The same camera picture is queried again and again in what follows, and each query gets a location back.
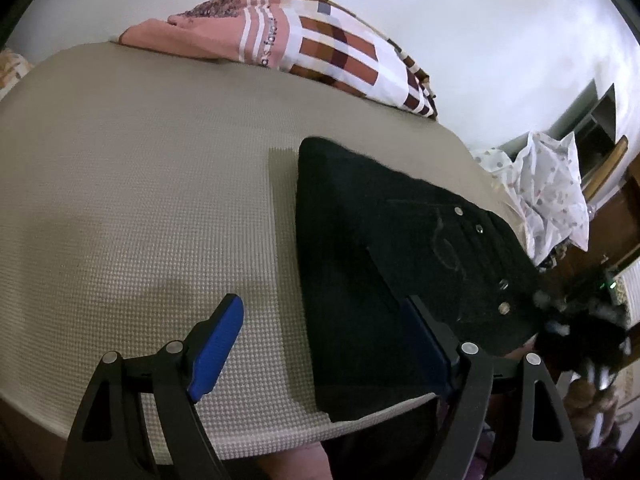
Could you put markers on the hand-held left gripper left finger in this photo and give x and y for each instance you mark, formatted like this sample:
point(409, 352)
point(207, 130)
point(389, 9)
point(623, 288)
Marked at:
point(215, 345)

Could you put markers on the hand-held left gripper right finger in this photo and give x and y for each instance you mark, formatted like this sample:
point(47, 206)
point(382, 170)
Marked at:
point(425, 345)

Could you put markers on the black pants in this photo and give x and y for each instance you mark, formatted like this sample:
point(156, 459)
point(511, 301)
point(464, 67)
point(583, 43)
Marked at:
point(360, 260)

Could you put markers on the white ribbed panel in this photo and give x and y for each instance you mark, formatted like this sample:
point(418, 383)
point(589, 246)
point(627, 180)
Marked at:
point(631, 282)

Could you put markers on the purple cloth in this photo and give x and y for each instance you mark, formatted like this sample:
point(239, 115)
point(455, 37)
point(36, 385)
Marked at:
point(484, 460)

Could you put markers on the white polka dot cloth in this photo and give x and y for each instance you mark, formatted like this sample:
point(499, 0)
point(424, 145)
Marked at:
point(550, 190)

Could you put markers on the wooden chair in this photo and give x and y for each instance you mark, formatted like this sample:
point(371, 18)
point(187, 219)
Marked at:
point(607, 165)

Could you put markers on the beige houndstooth bed cover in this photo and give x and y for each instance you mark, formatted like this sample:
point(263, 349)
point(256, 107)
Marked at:
point(125, 185)

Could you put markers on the grey cabinet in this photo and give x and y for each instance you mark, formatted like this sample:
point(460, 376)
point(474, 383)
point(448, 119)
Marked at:
point(602, 115)

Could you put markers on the brown white checked blanket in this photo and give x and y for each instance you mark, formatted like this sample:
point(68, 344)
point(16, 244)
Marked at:
point(350, 55)

